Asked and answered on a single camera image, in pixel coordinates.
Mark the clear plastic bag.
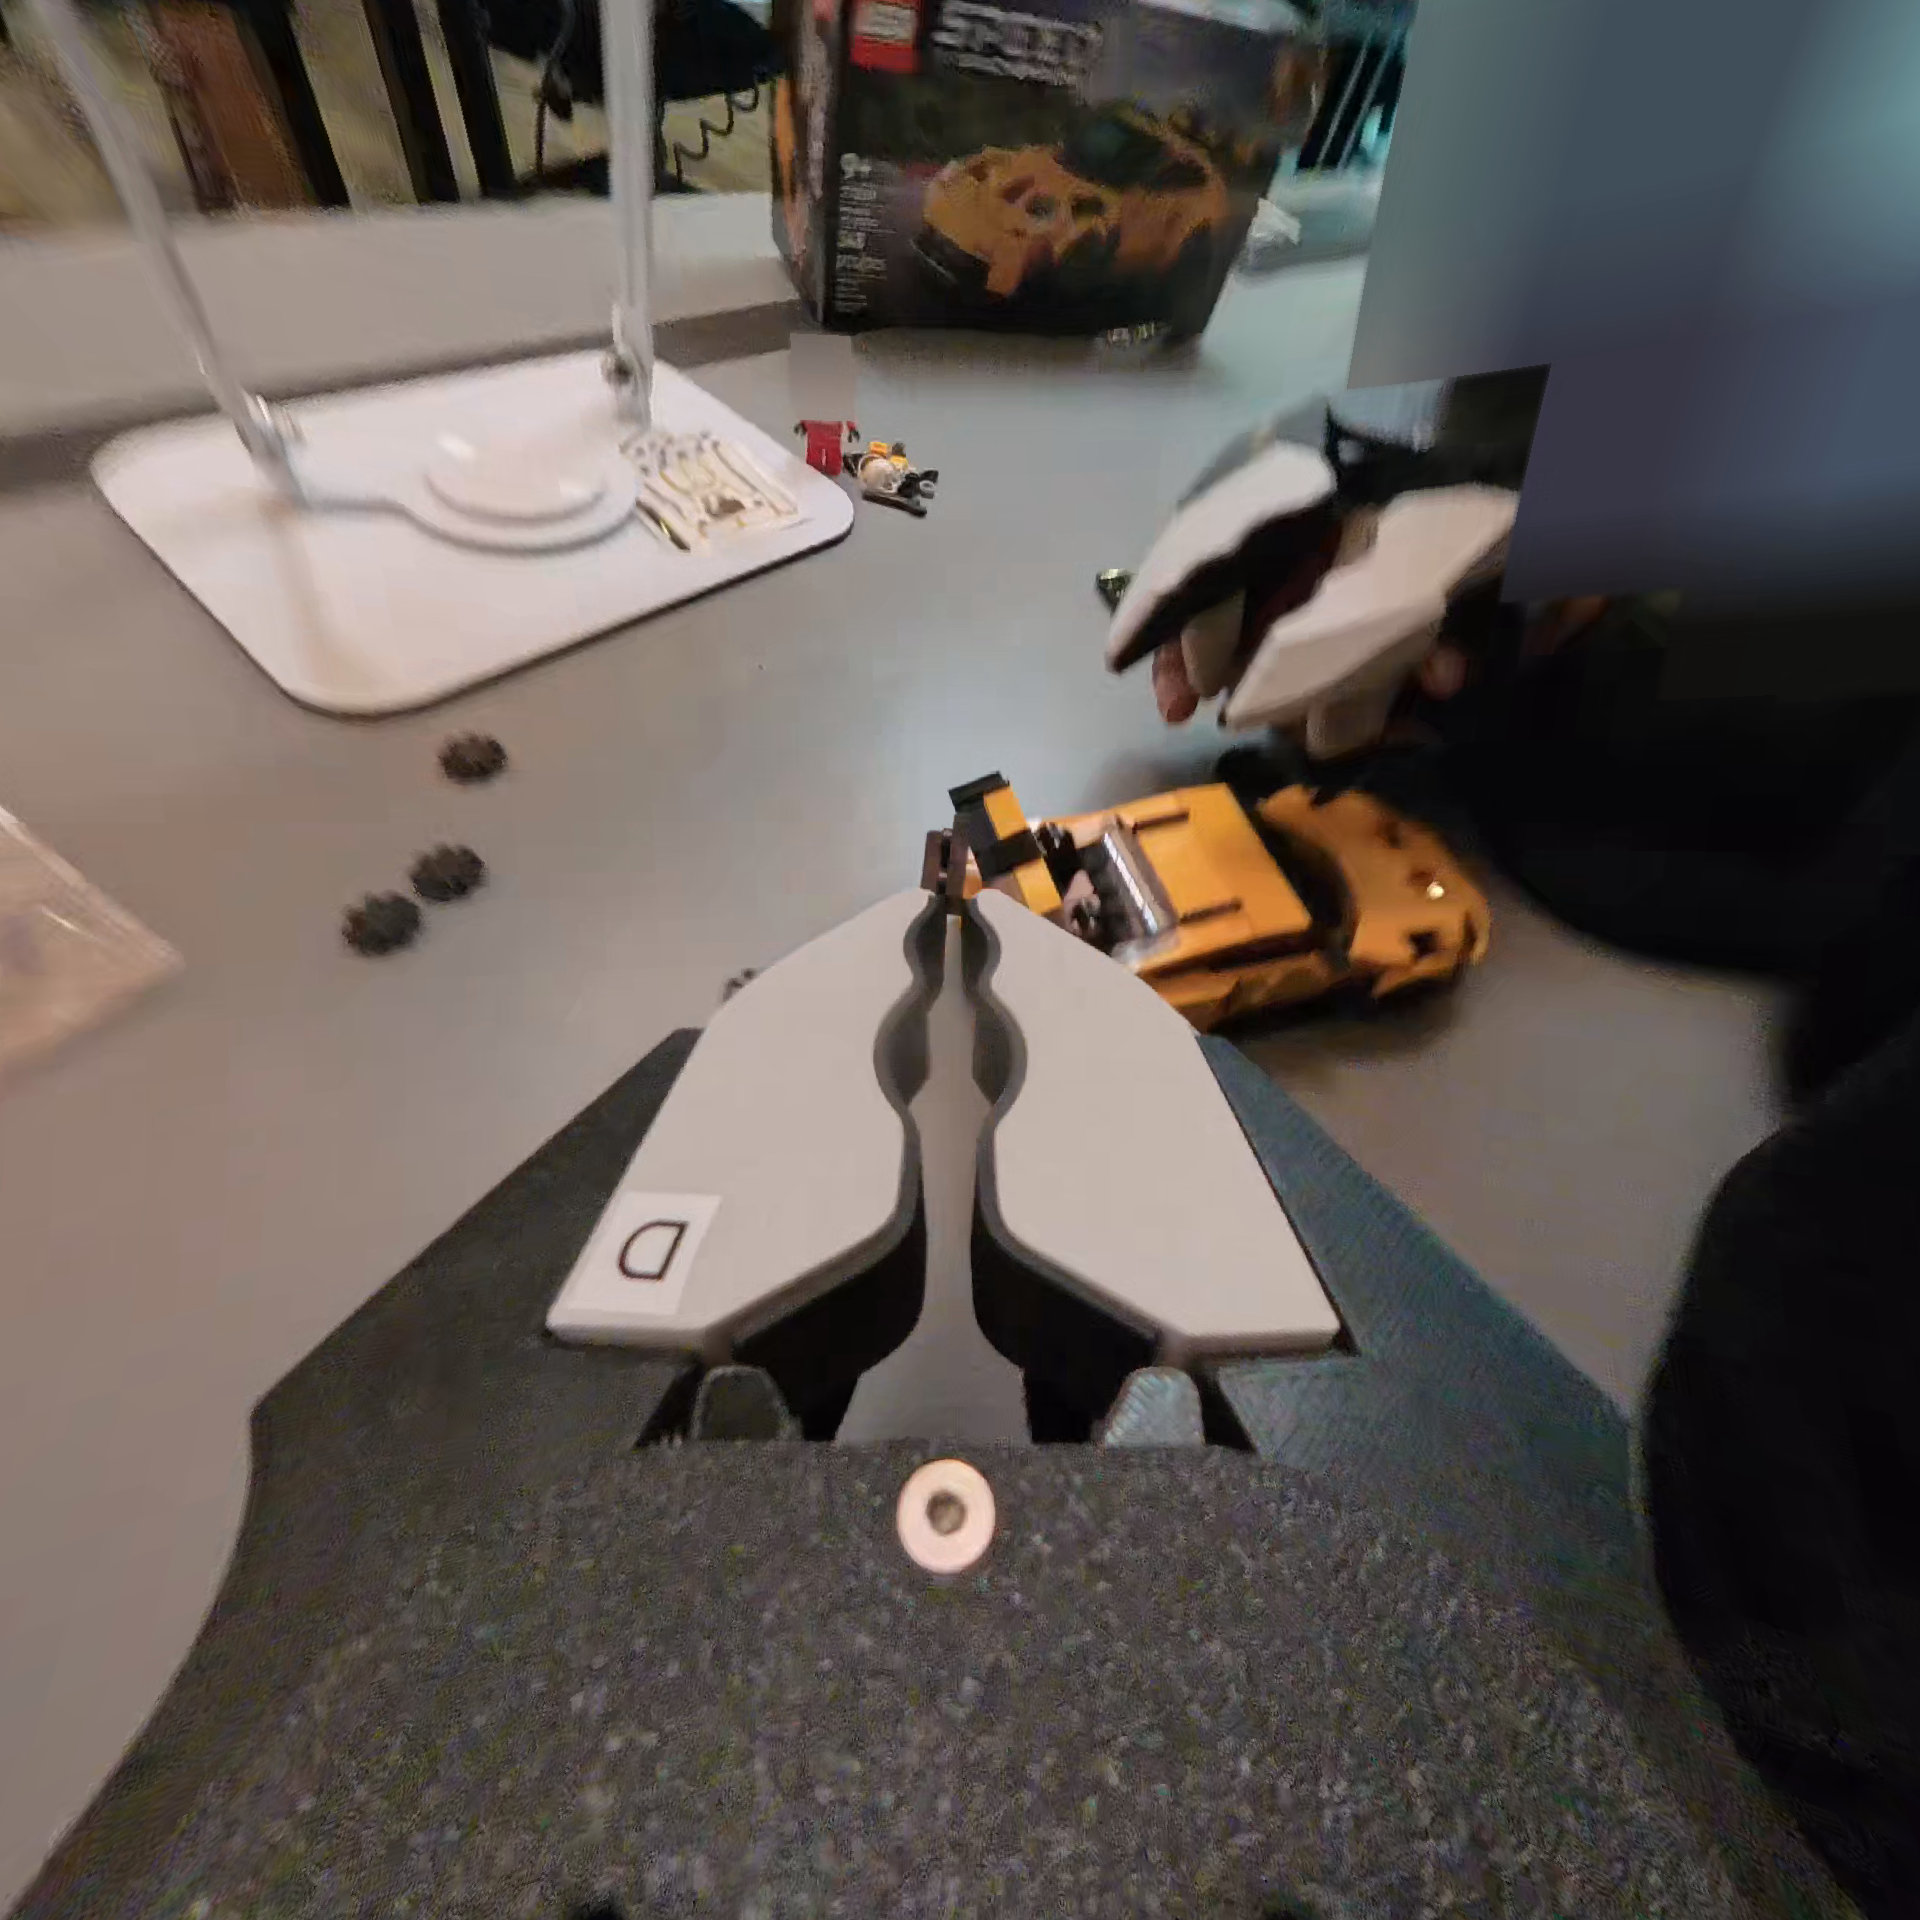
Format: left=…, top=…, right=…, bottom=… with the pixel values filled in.
left=0, top=802, right=185, bottom=1075

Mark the person's right forearm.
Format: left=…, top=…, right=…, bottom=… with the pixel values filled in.
left=1476, top=593, right=1920, bottom=1037

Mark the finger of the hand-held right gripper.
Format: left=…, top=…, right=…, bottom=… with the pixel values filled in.
left=1105, top=442, right=1345, bottom=676
left=1222, top=492, right=1522, bottom=762

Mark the white desk stand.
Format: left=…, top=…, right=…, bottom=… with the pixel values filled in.
left=29, top=0, right=860, bottom=721

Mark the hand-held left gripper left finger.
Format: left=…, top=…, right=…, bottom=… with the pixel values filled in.
left=545, top=890, right=947, bottom=1365

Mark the lego sticker sheet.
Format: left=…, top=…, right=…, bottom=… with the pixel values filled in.
left=621, top=427, right=811, bottom=554

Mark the lego set box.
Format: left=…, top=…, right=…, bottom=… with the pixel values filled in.
left=768, top=0, right=1329, bottom=336

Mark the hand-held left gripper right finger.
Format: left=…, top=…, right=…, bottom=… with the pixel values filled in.
left=968, top=895, right=1345, bottom=1369

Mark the yellow lego car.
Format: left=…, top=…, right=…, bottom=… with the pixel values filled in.
left=950, top=772, right=1494, bottom=1037

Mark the pile of small lego parts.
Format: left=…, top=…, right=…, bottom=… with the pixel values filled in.
left=843, top=435, right=945, bottom=520

